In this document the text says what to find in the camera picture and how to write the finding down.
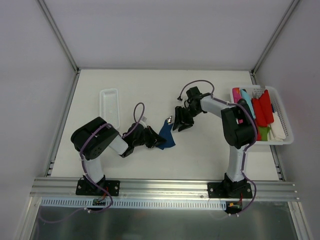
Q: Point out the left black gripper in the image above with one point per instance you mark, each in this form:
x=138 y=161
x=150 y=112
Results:
x=149 y=136

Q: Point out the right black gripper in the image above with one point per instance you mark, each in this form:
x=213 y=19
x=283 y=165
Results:
x=184 y=115

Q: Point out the blue paper napkin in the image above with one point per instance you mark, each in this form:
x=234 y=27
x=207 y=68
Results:
x=166 y=133

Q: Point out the silver spoon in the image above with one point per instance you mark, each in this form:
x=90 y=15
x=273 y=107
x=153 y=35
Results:
x=170 y=118

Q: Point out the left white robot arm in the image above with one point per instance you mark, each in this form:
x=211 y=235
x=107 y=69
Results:
x=93 y=138

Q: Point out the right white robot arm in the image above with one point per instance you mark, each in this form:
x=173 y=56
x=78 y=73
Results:
x=238 y=125

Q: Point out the pink rolled napkin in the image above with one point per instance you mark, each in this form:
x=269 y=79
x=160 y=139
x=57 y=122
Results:
x=236 y=93

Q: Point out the light blue rolled napkin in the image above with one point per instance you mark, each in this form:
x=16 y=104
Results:
x=248 y=100

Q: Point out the red rolled napkin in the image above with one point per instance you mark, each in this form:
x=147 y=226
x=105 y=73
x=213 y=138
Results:
x=259 y=116
x=266 y=106

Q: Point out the green napkin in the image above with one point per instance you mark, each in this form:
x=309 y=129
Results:
x=263 y=133

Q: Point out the white napkin stack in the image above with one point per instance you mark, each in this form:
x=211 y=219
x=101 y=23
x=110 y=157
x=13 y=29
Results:
x=276 y=132

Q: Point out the small white utensil tray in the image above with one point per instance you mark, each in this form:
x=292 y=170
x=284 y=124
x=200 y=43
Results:
x=109 y=108

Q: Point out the large white basket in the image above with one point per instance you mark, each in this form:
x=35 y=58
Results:
x=255 y=91

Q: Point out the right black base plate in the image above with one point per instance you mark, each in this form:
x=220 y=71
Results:
x=227 y=190

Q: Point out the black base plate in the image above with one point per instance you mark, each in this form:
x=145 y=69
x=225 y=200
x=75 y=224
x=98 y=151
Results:
x=227 y=190
x=86 y=188

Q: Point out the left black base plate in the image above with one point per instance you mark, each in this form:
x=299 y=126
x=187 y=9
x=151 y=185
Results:
x=86 y=188

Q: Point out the white slotted cable duct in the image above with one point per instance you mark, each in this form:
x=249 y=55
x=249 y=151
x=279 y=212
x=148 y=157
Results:
x=215 y=205

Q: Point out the aluminium mounting rail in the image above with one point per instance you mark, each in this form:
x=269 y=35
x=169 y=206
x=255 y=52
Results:
x=159 y=189

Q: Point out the left aluminium frame post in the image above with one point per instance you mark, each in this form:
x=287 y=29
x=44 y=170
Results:
x=57 y=33

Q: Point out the aluminium frame post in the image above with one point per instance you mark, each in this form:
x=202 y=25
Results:
x=57 y=33
x=275 y=35

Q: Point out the right aluminium frame post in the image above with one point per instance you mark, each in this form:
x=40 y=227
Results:
x=275 y=35

